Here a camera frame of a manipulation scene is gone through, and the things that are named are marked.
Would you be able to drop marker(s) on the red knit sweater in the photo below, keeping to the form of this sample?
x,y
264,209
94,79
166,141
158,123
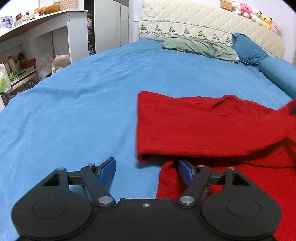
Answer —
x,y
208,125

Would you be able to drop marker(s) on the white wardrobe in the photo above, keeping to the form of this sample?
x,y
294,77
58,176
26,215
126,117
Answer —
x,y
108,23

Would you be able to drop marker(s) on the blue bed blanket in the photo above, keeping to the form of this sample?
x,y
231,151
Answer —
x,y
76,104

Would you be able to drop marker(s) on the hanging clothes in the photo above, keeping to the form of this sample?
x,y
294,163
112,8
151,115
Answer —
x,y
91,37

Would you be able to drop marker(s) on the red box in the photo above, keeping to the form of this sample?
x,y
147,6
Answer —
x,y
28,63

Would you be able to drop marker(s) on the orange plush toy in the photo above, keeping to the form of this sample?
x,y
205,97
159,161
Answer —
x,y
49,9

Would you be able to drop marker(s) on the cream tote bag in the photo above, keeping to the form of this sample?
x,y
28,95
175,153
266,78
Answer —
x,y
61,63

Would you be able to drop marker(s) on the woven beige pot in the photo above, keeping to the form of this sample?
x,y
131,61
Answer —
x,y
68,4

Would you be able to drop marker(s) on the white plush toy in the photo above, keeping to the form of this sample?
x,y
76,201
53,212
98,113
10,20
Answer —
x,y
235,7
256,16

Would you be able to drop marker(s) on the white bottle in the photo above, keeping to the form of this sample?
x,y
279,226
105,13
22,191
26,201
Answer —
x,y
11,64

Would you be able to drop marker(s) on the yellow plush toy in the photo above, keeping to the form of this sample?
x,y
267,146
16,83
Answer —
x,y
266,20

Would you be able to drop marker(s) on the white plastic bag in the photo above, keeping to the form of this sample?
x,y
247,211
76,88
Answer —
x,y
45,67

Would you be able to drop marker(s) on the light blue bolster pillow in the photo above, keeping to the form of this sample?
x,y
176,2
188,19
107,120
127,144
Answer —
x,y
280,72

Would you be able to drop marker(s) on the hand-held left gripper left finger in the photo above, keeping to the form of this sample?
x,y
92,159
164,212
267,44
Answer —
x,y
107,172

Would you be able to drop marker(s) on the photo frame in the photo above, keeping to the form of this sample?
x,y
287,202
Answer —
x,y
6,22

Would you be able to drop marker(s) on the green pillow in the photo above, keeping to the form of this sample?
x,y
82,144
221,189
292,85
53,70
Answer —
x,y
198,46

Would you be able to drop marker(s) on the dark blue pillow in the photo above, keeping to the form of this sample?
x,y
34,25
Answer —
x,y
248,49

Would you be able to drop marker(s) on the pale pink plush toy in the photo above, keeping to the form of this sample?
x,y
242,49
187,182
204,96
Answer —
x,y
275,27

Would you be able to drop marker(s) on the cream quilted headboard cover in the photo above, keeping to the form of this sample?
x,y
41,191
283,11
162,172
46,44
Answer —
x,y
185,16

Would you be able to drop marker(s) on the green packet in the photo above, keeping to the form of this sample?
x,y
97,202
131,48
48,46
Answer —
x,y
4,80

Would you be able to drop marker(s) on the wall socket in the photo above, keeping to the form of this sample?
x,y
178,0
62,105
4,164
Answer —
x,y
136,17

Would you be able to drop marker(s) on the white desk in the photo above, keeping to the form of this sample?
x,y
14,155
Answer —
x,y
77,34

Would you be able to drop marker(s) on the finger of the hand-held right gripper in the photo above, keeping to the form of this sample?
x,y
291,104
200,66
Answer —
x,y
290,108

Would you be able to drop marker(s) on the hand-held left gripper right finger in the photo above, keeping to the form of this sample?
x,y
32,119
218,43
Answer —
x,y
185,172

